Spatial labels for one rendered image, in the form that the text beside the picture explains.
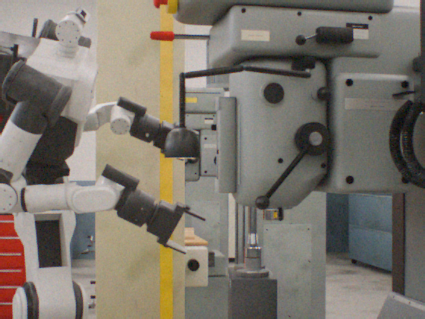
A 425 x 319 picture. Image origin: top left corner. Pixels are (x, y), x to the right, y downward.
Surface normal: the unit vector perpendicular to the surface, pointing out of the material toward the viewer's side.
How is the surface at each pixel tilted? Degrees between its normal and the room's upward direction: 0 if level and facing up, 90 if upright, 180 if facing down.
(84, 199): 109
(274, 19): 90
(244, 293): 90
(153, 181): 90
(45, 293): 65
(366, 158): 90
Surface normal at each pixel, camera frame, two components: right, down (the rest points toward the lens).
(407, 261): -0.98, 0.00
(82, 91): 0.75, 0.36
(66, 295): 0.45, -0.43
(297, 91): 0.22, -0.01
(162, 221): 0.01, 0.31
